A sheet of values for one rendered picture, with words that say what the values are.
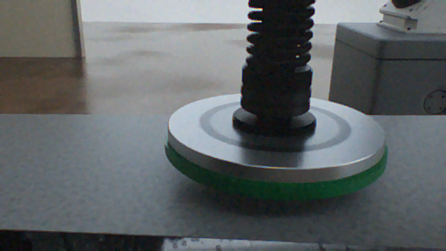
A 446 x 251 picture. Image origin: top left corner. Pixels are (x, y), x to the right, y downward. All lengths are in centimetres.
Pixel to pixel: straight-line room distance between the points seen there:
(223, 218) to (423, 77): 110
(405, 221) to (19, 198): 34
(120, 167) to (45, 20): 503
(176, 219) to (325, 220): 13
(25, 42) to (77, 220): 523
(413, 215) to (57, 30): 519
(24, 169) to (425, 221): 39
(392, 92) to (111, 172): 105
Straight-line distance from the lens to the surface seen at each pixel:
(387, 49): 133
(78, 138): 56
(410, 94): 140
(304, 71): 40
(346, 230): 38
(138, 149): 51
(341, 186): 36
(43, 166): 49
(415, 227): 40
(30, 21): 552
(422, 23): 147
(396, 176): 48
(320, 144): 39
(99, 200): 41
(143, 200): 40
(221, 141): 38
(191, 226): 36
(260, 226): 37
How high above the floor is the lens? 103
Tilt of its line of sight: 20 degrees down
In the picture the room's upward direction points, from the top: 1 degrees clockwise
